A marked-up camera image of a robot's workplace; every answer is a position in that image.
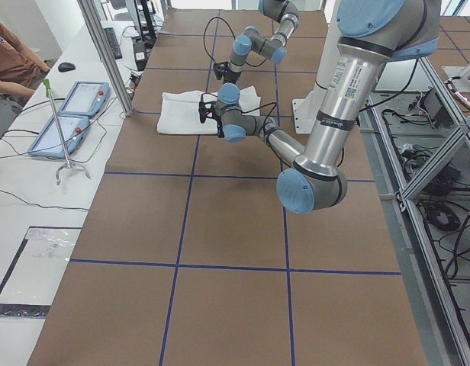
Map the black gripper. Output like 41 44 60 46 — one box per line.
223 69 241 84
213 111 224 138

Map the white printed t-shirt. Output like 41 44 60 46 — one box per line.
156 86 261 135

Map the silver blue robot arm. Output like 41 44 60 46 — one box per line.
214 0 299 84
199 1 441 214

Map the black power adapter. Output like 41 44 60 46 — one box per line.
133 40 148 71

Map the black keyboard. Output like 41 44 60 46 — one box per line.
104 27 123 59

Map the upper blue teach pendant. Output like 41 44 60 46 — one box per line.
59 81 110 117

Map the blue teach pendant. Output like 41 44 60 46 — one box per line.
27 115 89 159
59 81 110 117

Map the black computer mouse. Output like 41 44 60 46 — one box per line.
58 62 76 72

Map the lower blue teach pendant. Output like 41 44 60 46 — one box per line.
27 115 89 159

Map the metal stand with green tip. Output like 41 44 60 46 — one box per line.
43 79 91 185

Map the person in brown shirt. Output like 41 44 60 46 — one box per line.
0 22 50 105

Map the plastic sleeve with paper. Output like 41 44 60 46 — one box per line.
0 226 81 319

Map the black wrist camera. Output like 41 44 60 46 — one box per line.
213 62 227 80
198 100 216 124

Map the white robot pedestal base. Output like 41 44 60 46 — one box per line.
292 0 341 134

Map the aluminium frame post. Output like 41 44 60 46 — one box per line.
77 0 133 117

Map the aluminium frame rail structure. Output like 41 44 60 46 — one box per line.
362 59 470 365

